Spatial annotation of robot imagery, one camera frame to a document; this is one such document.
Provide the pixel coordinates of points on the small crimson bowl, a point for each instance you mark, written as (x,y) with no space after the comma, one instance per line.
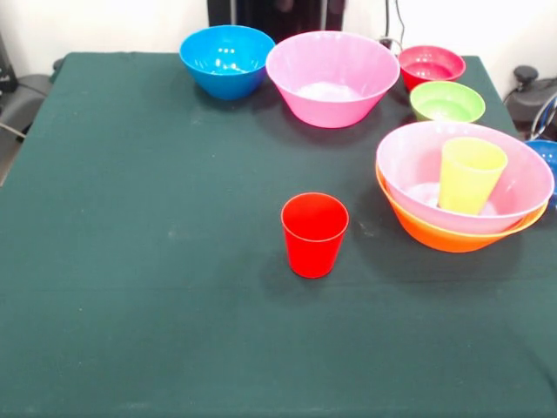
(428,65)

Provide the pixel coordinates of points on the dark green tablecloth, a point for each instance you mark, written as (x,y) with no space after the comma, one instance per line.
(174,326)

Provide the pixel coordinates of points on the large orange bowl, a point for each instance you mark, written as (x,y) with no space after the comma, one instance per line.
(444,239)

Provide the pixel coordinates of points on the small green bowl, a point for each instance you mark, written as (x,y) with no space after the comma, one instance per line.
(447,102)

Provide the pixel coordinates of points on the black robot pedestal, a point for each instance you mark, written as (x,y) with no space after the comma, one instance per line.
(278,15)

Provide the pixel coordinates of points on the green cup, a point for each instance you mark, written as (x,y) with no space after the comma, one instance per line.
(470,178)

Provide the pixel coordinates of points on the small dark blue bowl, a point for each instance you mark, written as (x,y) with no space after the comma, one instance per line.
(546,152)

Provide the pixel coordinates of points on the red cup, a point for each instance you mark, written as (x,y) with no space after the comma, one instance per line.
(313,244)

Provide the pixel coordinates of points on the large pink bowl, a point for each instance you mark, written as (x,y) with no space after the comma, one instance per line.
(330,74)
(409,174)

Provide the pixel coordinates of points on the light blue bowl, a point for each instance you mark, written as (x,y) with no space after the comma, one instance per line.
(226,56)

